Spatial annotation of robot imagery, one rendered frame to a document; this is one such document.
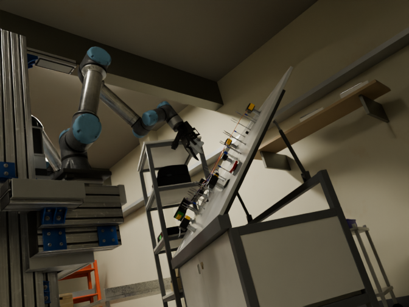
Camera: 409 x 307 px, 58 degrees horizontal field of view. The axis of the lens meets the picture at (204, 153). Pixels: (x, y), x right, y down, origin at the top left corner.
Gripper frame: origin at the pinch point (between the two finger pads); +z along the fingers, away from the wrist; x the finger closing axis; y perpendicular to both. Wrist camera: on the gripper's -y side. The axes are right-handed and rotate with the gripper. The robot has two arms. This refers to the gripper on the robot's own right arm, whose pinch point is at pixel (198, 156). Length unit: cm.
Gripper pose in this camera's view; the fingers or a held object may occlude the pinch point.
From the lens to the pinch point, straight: 189.3
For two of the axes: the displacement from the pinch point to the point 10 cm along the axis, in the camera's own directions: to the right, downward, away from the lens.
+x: -2.8, 4.7, 8.3
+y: 7.4, -4.5, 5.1
